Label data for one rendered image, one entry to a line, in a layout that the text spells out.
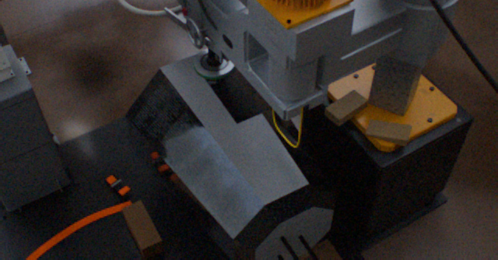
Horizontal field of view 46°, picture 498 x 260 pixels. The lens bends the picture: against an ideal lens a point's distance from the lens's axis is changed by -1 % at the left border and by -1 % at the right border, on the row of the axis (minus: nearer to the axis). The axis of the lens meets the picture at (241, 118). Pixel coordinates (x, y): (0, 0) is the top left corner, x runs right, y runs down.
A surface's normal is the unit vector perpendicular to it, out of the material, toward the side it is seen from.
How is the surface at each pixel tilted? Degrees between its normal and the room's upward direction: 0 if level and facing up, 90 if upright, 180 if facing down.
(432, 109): 0
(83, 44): 0
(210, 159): 45
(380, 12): 0
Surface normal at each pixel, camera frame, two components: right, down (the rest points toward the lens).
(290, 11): -0.02, -0.65
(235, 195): -0.61, -0.18
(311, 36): 0.53, 0.63
